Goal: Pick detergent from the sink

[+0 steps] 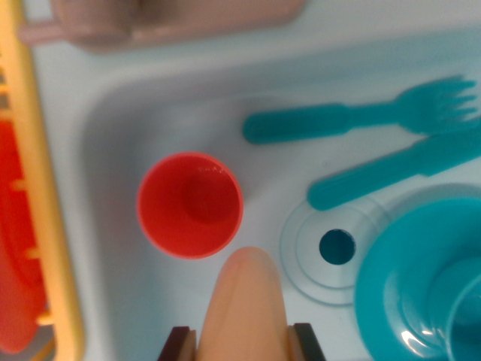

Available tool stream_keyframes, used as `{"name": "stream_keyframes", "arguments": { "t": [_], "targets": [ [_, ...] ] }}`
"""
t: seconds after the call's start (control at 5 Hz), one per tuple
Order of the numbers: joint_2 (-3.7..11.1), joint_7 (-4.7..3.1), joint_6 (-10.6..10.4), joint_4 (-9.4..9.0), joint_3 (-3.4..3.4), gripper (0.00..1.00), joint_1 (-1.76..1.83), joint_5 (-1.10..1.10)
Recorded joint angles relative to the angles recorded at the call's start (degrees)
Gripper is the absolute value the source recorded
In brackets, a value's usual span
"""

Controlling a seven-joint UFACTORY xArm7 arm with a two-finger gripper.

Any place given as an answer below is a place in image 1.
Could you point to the light blue toy sink unit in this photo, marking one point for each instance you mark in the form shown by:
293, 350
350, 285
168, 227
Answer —
150, 94

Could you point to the teal toy plate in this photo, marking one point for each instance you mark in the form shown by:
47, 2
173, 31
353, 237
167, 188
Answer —
406, 263

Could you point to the teal toy mug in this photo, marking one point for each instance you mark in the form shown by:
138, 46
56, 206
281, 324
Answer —
466, 323

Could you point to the yellow dish rack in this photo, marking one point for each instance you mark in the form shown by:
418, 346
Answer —
45, 169

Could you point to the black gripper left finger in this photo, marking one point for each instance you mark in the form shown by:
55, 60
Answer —
178, 346

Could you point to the grey toy faucet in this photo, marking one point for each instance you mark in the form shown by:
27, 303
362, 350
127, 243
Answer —
188, 19

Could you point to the beige toy detergent bottle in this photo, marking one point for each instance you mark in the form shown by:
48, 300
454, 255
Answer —
244, 308

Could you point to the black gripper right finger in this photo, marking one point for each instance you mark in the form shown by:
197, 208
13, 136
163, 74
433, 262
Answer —
306, 346

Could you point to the teal toy fork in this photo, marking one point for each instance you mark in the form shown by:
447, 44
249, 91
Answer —
300, 124

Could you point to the red toy tumbler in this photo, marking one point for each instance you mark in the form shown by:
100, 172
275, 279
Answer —
188, 207

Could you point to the teal toy knife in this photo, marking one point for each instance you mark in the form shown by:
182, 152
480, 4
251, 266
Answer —
376, 176

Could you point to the red toy plate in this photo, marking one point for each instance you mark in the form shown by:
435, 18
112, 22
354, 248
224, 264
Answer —
15, 263

